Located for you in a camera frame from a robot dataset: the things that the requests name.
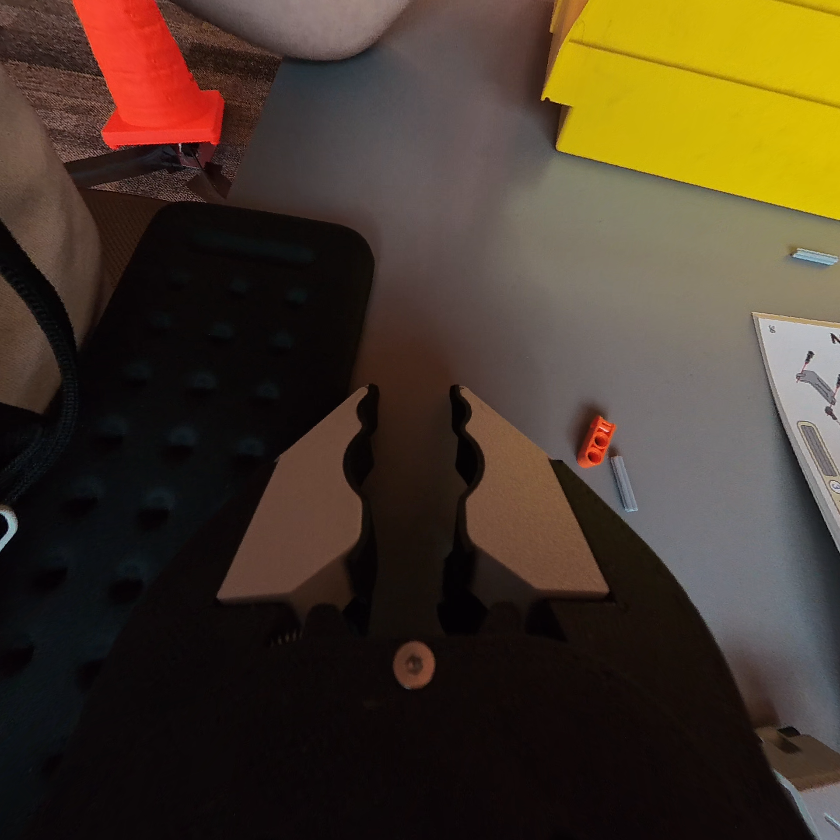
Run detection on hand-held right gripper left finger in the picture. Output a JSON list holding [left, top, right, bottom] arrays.
[[215, 385, 380, 611]]

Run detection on black lanyard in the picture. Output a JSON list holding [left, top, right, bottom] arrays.
[[0, 223, 81, 506]]

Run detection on black tripod legs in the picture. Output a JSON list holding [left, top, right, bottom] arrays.
[[66, 144, 232, 201]]

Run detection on black studded foam mat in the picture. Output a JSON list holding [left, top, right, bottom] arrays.
[[0, 202, 376, 840]]

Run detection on grey toy panel assembly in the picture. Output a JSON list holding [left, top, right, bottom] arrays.
[[755, 725, 840, 840]]

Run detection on yellow plastic bin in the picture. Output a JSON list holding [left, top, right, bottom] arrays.
[[541, 0, 840, 221]]

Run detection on person's left forearm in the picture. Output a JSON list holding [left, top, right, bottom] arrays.
[[174, 0, 411, 61]]

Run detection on small orange toy beam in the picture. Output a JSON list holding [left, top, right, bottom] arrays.
[[577, 415, 616, 468]]

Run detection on light grey shirt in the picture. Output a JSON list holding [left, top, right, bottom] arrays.
[[0, 66, 106, 414]]

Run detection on orange traffic cone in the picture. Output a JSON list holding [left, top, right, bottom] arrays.
[[72, 0, 225, 148]]

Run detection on building instruction booklet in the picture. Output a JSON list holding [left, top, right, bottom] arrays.
[[751, 311, 840, 552]]

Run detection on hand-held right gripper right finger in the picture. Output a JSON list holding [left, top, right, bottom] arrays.
[[446, 384, 611, 608]]

